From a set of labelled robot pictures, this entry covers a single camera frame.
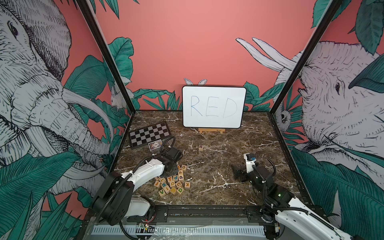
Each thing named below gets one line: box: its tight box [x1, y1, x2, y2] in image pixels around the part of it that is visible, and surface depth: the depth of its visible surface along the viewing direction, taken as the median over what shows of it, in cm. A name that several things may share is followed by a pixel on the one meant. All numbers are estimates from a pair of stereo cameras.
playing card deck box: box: [148, 139, 163, 152], surface depth 100 cm
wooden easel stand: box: [198, 128, 226, 134], surface depth 106 cm
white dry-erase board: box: [182, 85, 247, 129], surface depth 100 cm
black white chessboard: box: [128, 122, 172, 149], surface depth 105 cm
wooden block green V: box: [158, 188, 167, 198], surface depth 80 cm
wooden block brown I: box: [162, 185, 171, 194], surface depth 81 cm
